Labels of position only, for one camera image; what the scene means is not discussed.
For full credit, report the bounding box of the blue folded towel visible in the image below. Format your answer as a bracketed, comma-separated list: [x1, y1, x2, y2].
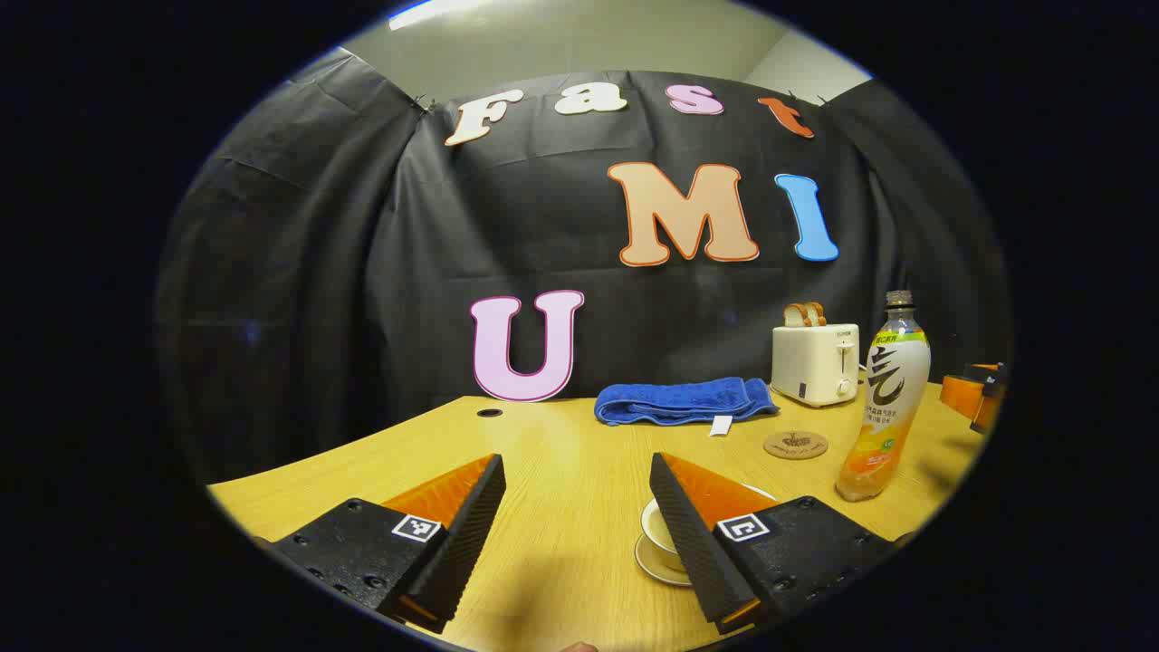
[594, 377, 780, 437]

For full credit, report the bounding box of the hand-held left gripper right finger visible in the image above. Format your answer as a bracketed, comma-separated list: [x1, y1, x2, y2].
[648, 451, 899, 635]

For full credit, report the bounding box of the white toaster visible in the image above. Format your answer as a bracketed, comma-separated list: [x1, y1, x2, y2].
[771, 322, 861, 408]

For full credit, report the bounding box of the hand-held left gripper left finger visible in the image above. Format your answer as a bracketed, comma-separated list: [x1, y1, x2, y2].
[270, 453, 508, 635]

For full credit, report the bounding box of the water bottle with white label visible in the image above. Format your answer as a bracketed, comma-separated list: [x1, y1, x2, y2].
[835, 290, 932, 503]

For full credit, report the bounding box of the black backdrop cloth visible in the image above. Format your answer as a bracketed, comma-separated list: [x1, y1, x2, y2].
[156, 47, 1013, 485]

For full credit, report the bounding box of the round brown coaster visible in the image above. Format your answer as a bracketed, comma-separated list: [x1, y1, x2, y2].
[763, 430, 829, 461]

